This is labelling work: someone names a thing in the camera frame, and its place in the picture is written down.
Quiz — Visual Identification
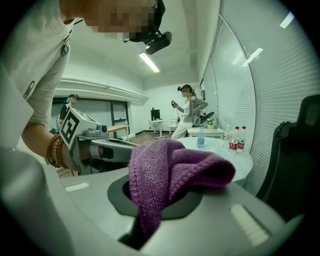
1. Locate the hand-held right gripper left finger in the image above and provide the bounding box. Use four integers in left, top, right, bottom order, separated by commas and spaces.
0, 149, 141, 256

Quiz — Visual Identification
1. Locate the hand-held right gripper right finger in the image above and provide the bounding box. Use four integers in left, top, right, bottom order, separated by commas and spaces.
139, 184, 286, 256

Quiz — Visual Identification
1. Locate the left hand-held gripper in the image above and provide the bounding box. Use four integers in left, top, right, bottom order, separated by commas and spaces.
58, 107, 137, 176

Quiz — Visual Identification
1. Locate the purple cloth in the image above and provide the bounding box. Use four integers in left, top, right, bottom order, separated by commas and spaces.
127, 138, 236, 247

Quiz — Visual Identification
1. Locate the person's left forearm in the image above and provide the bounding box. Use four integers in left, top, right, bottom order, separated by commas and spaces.
21, 122, 76, 176

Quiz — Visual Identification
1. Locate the person's left hand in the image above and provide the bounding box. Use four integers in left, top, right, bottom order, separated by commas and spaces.
61, 146, 105, 173

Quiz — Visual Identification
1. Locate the wooden table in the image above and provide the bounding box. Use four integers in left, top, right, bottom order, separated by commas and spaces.
106, 124, 131, 142

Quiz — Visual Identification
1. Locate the dark framed window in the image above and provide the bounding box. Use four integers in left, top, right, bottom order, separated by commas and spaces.
51, 98, 131, 128

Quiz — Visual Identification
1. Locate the white desk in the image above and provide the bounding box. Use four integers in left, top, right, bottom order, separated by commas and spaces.
148, 119, 169, 140

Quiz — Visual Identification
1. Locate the round light-blue table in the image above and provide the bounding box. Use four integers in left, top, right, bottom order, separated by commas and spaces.
174, 136, 254, 185

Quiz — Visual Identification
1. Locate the blue label water bottle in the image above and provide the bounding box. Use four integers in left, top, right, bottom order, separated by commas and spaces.
196, 123, 207, 149

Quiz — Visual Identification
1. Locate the red label water bottle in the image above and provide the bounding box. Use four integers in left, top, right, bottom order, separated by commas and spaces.
237, 126, 248, 153
229, 126, 241, 154

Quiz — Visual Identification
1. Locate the clear plastic bottle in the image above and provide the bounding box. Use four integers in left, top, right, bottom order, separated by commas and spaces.
223, 124, 232, 151

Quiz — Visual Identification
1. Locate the white cabinet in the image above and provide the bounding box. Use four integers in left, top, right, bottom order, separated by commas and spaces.
187, 126, 226, 140

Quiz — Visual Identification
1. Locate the ceiling light strip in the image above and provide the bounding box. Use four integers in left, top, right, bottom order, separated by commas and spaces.
138, 51, 160, 73

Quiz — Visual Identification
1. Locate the black jacket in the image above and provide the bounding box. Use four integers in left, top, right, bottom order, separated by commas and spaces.
256, 121, 320, 223

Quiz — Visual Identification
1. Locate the grey printed t-shirt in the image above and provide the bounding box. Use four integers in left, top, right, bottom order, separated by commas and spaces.
0, 0, 85, 151

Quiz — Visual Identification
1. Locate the person's head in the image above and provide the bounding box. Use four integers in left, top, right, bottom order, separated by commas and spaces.
59, 0, 161, 42

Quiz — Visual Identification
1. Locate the black office chair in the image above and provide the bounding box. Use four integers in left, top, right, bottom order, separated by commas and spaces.
256, 93, 320, 223

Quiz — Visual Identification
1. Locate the white ceiling duct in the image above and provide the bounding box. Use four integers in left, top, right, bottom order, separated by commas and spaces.
56, 77, 150, 104

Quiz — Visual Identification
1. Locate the brown beaded bracelet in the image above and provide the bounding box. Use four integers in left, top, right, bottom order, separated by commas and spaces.
44, 134, 66, 169

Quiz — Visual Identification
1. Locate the black head camera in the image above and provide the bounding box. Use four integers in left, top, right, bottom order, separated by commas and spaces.
123, 0, 173, 55

